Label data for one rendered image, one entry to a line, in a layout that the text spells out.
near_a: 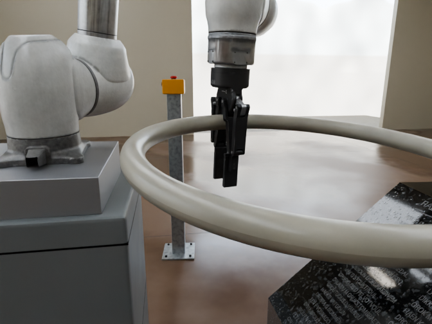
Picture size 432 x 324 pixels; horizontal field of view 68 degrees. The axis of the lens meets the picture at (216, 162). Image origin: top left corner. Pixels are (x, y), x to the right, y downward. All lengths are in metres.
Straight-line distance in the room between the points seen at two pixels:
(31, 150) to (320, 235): 0.66
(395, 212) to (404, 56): 7.95
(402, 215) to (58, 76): 0.73
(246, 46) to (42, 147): 0.48
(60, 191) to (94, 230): 0.10
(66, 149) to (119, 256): 0.28
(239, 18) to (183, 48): 6.13
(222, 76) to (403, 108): 8.14
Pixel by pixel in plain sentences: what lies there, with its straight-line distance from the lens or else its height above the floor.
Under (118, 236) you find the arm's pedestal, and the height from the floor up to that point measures 0.76.
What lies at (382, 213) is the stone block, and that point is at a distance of 0.68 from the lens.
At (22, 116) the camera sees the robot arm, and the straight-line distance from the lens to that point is 0.79.
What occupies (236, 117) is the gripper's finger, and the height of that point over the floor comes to 1.00.
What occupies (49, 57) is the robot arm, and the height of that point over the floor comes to 1.11.
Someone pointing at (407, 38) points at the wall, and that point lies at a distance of 8.60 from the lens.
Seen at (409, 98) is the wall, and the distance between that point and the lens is 8.72.
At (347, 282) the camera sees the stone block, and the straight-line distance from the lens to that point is 0.63.
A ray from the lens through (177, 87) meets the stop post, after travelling 1.81.
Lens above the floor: 1.06
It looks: 14 degrees down
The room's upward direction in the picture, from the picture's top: straight up
